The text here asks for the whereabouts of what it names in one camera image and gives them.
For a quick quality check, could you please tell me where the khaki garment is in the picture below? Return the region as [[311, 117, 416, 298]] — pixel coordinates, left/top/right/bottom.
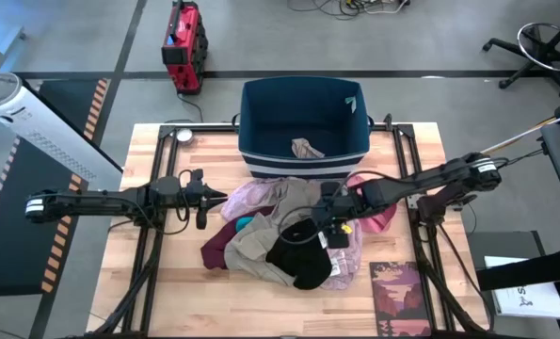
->
[[223, 177, 338, 287]]

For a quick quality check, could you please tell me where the black aluminium table frame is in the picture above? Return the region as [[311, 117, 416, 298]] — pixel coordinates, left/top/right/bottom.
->
[[67, 112, 497, 339]]

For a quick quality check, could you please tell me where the red tool case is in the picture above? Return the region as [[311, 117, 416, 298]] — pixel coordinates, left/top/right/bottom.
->
[[160, 0, 210, 96]]

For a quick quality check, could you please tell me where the black garment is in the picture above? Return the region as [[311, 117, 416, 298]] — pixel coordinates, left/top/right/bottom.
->
[[264, 218, 334, 291]]

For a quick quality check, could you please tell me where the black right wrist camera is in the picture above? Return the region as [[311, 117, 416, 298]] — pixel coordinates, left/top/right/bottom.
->
[[325, 224, 352, 250]]

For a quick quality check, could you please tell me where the black power cable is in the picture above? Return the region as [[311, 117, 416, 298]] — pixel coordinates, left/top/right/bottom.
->
[[175, 92, 206, 124]]

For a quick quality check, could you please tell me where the black hazard-striped floor mat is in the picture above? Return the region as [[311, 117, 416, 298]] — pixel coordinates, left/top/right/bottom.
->
[[38, 77, 111, 142], [0, 136, 90, 298]]

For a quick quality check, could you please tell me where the yellow wooden pole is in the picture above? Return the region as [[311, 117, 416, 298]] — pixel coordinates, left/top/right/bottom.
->
[[480, 106, 560, 155]]

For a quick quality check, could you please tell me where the black swivel stool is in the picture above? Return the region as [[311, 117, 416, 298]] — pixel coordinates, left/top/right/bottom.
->
[[481, 0, 560, 100]]

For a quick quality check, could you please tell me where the grey-beige crumpled cloth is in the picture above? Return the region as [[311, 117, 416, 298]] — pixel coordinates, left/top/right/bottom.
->
[[291, 137, 327, 160]]

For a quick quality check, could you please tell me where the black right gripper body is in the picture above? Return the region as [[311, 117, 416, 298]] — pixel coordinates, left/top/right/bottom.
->
[[311, 181, 363, 228]]

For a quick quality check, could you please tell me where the white tower fan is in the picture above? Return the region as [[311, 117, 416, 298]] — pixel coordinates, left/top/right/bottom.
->
[[0, 72, 123, 189]]

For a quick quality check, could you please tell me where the white paper booklet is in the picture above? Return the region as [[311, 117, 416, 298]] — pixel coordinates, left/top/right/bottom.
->
[[484, 255, 560, 320]]

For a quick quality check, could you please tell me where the lilac linen shirt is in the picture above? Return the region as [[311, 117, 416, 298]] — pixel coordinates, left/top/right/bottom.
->
[[219, 176, 364, 291]]

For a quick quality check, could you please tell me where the floor cable bundle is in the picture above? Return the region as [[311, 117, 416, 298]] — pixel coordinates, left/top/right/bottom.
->
[[286, 0, 412, 22]]

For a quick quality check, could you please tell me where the landscape print mat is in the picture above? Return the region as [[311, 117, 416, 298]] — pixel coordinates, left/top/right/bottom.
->
[[368, 261, 433, 338]]

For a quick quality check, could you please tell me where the navy white striped fabric basket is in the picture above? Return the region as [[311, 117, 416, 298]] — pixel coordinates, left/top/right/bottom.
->
[[232, 75, 375, 181]]

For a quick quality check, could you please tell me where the maroon garment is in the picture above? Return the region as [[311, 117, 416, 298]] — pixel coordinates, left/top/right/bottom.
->
[[200, 206, 276, 271]]

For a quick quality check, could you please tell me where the pink garment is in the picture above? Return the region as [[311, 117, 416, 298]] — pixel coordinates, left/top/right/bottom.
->
[[347, 174, 398, 235]]

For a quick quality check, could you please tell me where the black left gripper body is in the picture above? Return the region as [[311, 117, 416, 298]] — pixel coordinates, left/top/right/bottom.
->
[[184, 168, 213, 231]]

